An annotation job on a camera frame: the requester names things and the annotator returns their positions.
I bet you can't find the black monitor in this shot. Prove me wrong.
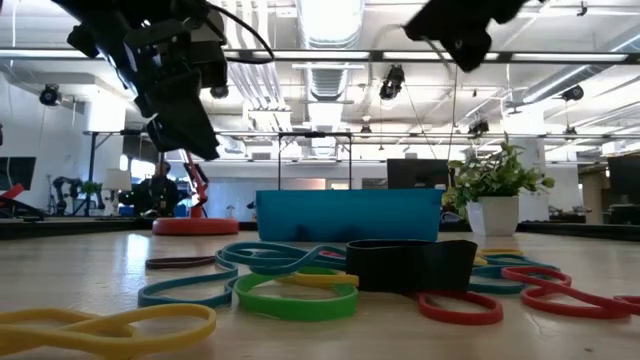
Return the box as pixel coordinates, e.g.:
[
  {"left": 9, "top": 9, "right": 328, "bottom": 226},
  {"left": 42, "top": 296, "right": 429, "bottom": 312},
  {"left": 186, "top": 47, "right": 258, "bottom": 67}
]
[
  {"left": 386, "top": 158, "right": 455, "bottom": 191},
  {"left": 0, "top": 156, "right": 38, "bottom": 192}
]

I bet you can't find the wide black rubber band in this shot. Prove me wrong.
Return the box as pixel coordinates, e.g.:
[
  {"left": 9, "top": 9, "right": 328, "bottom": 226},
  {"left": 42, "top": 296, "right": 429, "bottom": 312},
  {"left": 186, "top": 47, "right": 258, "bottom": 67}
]
[{"left": 345, "top": 239, "right": 479, "bottom": 294}]

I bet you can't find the black metal stand frame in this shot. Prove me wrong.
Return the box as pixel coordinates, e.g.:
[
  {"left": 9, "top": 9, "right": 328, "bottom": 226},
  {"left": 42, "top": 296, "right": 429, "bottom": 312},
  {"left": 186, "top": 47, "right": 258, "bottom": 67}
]
[{"left": 276, "top": 131, "right": 354, "bottom": 191}]

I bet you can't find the black ceiling light rail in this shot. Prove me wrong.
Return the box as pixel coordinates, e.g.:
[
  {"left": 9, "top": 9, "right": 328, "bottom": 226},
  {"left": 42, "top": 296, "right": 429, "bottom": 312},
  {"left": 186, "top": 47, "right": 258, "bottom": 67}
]
[{"left": 0, "top": 48, "right": 640, "bottom": 64}]

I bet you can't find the green plant in white pot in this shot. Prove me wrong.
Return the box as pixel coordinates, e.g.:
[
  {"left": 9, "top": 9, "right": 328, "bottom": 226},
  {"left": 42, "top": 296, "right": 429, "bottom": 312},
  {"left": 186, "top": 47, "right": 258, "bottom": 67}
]
[{"left": 441, "top": 132, "right": 557, "bottom": 238}]

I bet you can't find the brown rubber band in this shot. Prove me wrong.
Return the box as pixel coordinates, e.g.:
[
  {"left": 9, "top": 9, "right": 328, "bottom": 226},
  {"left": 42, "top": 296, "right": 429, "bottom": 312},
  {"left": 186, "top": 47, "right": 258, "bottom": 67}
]
[{"left": 145, "top": 255, "right": 218, "bottom": 271}]

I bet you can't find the black aluminium table frame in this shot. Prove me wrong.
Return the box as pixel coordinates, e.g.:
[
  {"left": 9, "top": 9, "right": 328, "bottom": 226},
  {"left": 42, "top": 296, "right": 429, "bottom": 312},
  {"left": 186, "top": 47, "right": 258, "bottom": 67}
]
[{"left": 0, "top": 216, "right": 640, "bottom": 243}]

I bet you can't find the red background object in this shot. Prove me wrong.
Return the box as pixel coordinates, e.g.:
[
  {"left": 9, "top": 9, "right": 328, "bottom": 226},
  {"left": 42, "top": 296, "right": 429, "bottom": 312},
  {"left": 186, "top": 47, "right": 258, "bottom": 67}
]
[{"left": 0, "top": 182, "right": 25, "bottom": 202}]

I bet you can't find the white table lamp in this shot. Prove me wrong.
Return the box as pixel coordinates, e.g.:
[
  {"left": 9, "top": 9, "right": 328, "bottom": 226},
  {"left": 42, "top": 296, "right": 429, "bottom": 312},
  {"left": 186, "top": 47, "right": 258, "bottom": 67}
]
[{"left": 102, "top": 168, "right": 133, "bottom": 216}]

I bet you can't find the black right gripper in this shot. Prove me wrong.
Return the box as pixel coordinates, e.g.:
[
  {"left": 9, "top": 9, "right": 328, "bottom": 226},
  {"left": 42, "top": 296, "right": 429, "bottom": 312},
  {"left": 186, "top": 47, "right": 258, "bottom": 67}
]
[{"left": 403, "top": 0, "right": 529, "bottom": 74}]

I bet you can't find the teal twisted rubber band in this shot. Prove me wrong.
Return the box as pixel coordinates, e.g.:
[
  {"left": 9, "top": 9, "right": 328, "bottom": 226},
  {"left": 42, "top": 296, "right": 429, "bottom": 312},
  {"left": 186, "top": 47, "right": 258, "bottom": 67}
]
[{"left": 215, "top": 241, "right": 348, "bottom": 276}]

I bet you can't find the blue plastic bin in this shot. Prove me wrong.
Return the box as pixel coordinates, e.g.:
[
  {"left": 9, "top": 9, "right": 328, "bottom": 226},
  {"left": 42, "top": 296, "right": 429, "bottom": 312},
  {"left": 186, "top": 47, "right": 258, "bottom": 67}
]
[{"left": 254, "top": 188, "right": 445, "bottom": 244}]

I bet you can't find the yellow twisted rubber band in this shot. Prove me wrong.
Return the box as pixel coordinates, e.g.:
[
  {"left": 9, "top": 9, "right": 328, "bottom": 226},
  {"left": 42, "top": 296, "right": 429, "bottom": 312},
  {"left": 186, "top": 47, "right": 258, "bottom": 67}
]
[{"left": 0, "top": 303, "right": 218, "bottom": 360}]

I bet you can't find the red twisted rubber band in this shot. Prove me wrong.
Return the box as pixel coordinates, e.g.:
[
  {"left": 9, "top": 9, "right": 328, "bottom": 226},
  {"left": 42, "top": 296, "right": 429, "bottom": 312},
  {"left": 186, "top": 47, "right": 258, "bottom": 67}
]
[{"left": 501, "top": 266, "right": 640, "bottom": 321}]

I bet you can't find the green rubber band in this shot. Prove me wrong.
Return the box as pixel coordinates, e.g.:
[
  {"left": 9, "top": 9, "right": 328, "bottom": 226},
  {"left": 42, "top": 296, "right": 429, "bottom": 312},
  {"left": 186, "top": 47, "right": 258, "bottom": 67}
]
[{"left": 233, "top": 268, "right": 360, "bottom": 322}]

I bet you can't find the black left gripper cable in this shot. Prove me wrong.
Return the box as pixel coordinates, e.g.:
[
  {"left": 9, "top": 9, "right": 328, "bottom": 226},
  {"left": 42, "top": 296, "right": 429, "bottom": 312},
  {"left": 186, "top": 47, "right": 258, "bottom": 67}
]
[{"left": 204, "top": 0, "right": 276, "bottom": 65}]

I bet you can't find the person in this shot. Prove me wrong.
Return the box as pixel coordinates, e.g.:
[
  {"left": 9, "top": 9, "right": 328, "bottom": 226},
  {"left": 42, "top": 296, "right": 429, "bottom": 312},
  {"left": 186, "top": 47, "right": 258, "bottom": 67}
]
[{"left": 133, "top": 160, "right": 187, "bottom": 219}]

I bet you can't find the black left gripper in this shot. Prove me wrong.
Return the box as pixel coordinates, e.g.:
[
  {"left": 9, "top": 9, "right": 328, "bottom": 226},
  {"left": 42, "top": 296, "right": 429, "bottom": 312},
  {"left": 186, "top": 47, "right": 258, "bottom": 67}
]
[{"left": 122, "top": 22, "right": 229, "bottom": 162}]

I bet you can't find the black background table frame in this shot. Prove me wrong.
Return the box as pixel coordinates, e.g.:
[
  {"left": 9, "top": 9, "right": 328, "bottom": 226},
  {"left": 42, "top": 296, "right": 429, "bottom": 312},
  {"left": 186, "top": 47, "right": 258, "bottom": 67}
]
[{"left": 82, "top": 128, "right": 171, "bottom": 217}]

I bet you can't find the red desk lamp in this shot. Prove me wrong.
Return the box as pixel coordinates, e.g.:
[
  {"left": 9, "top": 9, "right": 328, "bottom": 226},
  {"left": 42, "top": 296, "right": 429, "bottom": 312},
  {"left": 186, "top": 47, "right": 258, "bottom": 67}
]
[{"left": 151, "top": 148, "right": 240, "bottom": 237}]

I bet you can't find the red round rubber band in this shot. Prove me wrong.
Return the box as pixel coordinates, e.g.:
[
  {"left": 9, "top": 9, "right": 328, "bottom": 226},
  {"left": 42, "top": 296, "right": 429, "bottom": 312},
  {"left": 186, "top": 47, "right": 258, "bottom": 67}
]
[{"left": 413, "top": 290, "right": 505, "bottom": 327}]

